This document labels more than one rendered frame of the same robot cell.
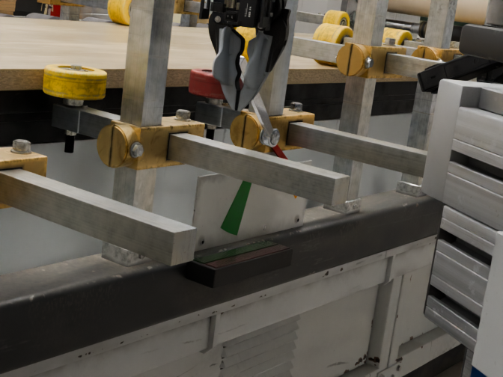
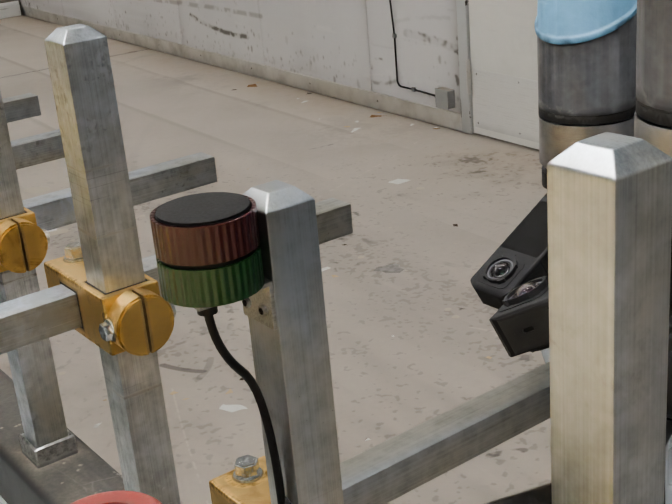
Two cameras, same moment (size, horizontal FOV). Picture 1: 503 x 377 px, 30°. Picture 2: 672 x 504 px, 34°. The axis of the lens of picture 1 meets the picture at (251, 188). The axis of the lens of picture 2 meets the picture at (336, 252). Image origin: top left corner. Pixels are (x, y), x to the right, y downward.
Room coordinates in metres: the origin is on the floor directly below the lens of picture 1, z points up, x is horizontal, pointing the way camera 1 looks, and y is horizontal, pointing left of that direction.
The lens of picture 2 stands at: (1.05, 0.57, 1.30)
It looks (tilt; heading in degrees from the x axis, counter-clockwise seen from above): 21 degrees down; 290
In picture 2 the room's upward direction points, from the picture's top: 5 degrees counter-clockwise
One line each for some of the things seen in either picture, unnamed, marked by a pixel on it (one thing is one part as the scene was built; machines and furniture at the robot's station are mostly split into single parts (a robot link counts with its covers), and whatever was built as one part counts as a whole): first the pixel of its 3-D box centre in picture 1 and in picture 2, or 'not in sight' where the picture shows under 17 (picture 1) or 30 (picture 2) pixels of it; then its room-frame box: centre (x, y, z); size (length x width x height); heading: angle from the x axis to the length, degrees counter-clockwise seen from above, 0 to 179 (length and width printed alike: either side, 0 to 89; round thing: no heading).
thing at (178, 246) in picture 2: not in sight; (205, 227); (1.32, 0.03, 1.09); 0.06 x 0.06 x 0.02
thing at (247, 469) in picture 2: (296, 107); (247, 467); (1.35, -0.05, 0.88); 0.02 x 0.02 x 0.01
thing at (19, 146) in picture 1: (21, 146); not in sight; (0.94, 0.24, 0.85); 0.02 x 0.02 x 0.01
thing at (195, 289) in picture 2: not in sight; (210, 268); (1.32, 0.03, 1.07); 0.06 x 0.06 x 0.02
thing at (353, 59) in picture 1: (370, 60); (108, 301); (1.51, -0.16, 0.95); 0.14 x 0.06 x 0.05; 145
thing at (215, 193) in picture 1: (255, 203); not in sight; (1.25, -0.01, 0.75); 0.26 x 0.01 x 0.10; 145
